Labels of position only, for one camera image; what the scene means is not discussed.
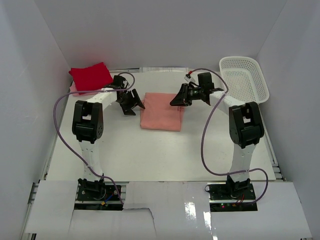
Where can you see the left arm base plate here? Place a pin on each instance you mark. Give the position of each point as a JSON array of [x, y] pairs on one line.
[[97, 196]]

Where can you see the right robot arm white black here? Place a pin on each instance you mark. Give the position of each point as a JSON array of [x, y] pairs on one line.
[[244, 119]]

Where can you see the folded light pink t shirt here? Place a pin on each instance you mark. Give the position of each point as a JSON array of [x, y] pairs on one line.
[[77, 94]]

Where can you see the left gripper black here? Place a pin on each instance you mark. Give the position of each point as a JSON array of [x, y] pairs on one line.
[[127, 109]]

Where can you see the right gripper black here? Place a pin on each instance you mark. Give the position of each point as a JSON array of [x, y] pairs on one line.
[[182, 98]]

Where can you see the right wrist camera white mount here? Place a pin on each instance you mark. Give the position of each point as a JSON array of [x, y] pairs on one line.
[[190, 79]]

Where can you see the white paper sheet at back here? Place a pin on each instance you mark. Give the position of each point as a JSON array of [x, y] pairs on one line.
[[163, 69]]

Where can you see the white perforated plastic basket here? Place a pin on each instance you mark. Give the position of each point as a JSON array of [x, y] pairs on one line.
[[244, 78]]

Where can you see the salmon pink t shirt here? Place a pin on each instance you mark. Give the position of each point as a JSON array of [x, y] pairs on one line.
[[159, 114]]

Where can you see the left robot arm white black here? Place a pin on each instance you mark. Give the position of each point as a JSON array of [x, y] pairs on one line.
[[88, 120]]

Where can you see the folded red t shirt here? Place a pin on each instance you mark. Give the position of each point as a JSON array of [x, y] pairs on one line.
[[91, 78]]

